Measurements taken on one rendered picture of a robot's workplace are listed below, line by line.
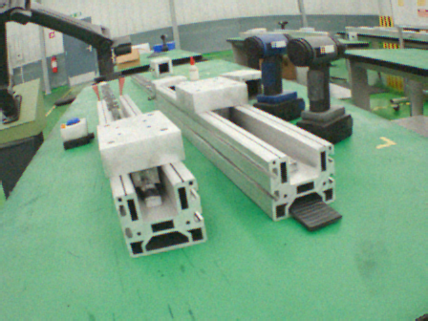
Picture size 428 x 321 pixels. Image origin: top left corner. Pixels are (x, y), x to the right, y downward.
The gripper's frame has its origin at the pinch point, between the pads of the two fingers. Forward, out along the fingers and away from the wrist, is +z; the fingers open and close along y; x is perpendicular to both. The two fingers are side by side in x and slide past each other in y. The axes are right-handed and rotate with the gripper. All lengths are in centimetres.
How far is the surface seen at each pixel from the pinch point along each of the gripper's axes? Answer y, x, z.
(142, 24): 185, 1072, -57
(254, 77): 39, -34, -2
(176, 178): 1, -97, -3
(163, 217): -2, -98, 1
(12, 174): -45.5, 1.3, 17.3
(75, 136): -13.4, -33.7, 2.7
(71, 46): -45, 1094, -45
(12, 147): -42.4, 0.9, 7.3
